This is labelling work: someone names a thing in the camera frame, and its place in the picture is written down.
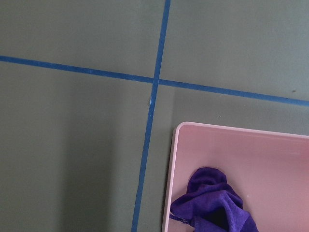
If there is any purple cloth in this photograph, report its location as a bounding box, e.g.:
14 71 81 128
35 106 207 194
169 167 258 232

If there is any pink plastic bin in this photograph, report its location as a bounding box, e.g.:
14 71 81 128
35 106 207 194
162 122 309 232

